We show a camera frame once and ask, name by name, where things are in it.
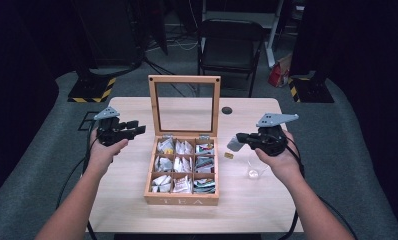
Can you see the person's left hand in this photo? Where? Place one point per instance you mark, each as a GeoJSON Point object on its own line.
{"type": "Point", "coordinates": [102, 155]}

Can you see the person's right hand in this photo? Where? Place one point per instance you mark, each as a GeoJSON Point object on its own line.
{"type": "Point", "coordinates": [287, 163]}

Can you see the red bag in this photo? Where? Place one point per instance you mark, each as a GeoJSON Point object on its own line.
{"type": "Point", "coordinates": [277, 75]}

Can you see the black folding chair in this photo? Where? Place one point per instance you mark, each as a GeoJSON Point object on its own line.
{"type": "Point", "coordinates": [228, 50]}

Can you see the grey tea bag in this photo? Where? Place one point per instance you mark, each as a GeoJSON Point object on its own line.
{"type": "Point", "coordinates": [233, 145]}

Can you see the clear glass cup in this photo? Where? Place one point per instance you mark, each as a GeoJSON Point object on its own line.
{"type": "Point", "coordinates": [255, 170]}

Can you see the pile of assorted tea packets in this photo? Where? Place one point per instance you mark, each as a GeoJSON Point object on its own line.
{"type": "Point", "coordinates": [182, 165]}

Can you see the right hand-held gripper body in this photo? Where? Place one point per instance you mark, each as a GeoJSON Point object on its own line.
{"type": "Point", "coordinates": [270, 141]}

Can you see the hazard-striped stand base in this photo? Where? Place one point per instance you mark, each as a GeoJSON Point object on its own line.
{"type": "Point", "coordinates": [308, 90]}
{"type": "Point", "coordinates": [92, 90]}

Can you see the wooden tea box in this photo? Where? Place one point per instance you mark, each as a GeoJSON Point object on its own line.
{"type": "Point", "coordinates": [152, 110]}

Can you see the black table grommet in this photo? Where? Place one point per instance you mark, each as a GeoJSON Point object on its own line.
{"type": "Point", "coordinates": [226, 110]}

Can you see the white desk leg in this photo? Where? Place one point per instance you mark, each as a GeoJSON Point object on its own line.
{"type": "Point", "coordinates": [273, 36]}

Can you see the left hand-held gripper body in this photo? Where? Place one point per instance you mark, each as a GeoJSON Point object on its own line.
{"type": "Point", "coordinates": [112, 133]}

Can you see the small yellow tag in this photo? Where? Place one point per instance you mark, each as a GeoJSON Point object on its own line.
{"type": "Point", "coordinates": [228, 155]}

